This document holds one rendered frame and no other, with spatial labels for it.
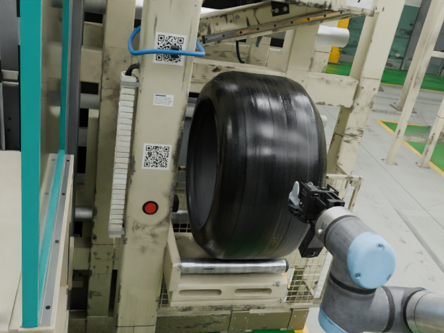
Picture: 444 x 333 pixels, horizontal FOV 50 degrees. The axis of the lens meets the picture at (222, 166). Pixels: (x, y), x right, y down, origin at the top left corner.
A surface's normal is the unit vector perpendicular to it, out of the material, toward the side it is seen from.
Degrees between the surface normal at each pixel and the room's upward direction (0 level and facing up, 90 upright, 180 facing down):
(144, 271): 90
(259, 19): 90
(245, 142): 55
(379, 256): 78
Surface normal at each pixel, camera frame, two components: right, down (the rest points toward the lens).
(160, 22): 0.22, 0.43
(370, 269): 0.26, 0.24
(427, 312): -0.92, -0.36
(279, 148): 0.28, -0.16
